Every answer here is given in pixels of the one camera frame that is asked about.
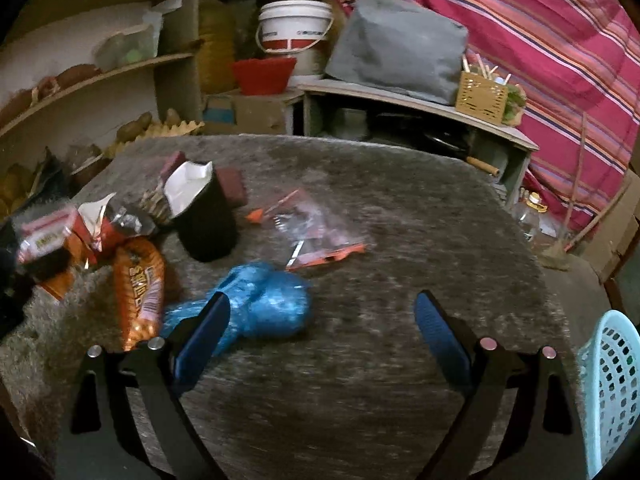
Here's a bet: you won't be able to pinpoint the wooden wall shelf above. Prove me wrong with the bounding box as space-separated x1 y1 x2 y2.
0 0 203 211

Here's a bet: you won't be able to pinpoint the cardboard egg tray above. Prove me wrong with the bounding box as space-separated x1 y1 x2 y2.
102 119 207 157

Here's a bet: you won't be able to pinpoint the orange snack packet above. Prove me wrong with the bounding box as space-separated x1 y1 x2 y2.
112 236 167 354

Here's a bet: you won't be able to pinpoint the grey fabric cover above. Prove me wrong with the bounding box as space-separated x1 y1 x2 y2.
324 0 470 106

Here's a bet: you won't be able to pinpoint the yellow oil jug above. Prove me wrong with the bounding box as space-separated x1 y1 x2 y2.
199 0 237 95

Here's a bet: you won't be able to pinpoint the red foil snack wrapper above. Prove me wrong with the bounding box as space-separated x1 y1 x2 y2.
75 194 157 263

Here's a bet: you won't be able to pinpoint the red white snack packet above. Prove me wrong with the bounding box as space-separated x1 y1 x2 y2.
15 205 82 267

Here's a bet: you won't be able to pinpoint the stack of cardboard boxes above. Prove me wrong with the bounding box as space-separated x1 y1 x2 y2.
580 169 640 288

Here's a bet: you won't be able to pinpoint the red plastic basin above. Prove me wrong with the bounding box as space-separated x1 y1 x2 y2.
232 57 297 96

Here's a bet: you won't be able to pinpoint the straw broom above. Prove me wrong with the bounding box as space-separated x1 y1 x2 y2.
539 110 632 272

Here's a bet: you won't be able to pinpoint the black ribbed paper cup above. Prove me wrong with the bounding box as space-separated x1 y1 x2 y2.
164 160 239 264

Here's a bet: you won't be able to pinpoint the pink striped cloth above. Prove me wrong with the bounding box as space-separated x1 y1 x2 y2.
320 0 640 243

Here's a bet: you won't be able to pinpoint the grey wooden bench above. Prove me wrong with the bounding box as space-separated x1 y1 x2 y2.
299 79 541 203

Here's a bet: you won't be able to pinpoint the wooden utensil holder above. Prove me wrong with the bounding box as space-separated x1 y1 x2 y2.
455 54 510 125

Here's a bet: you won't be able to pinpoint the clear plastic bag orange strip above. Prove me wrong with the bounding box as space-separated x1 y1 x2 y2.
245 187 369 272

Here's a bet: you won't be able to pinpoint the white plastic bucket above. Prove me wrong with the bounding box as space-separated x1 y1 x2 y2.
256 0 335 57

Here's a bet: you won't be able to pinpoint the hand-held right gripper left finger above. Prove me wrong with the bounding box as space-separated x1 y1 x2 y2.
55 291 232 480

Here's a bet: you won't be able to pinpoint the brown cardboard box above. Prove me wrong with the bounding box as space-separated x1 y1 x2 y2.
202 89 303 136

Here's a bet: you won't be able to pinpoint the clear bag with vegetables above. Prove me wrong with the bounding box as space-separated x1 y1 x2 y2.
94 11 165 73

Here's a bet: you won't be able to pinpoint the blue plastic bag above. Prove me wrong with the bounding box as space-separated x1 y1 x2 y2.
162 260 314 357

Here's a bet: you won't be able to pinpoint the light blue plastic basket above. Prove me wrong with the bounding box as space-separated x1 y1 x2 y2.
576 309 640 479

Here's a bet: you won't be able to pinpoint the clear bottle yellow label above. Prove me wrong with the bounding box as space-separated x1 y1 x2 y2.
514 189 552 248

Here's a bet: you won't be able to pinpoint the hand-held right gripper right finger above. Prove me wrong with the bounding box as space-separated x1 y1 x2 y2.
413 290 589 480

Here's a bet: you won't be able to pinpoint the maroon sponge block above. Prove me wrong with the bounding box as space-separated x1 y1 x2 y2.
161 152 189 187
218 168 249 207

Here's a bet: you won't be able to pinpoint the green leafy vegetables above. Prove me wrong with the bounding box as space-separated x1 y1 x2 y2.
502 82 528 127

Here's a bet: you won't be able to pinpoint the black pan wooden handle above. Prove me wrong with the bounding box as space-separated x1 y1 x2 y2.
422 130 502 177

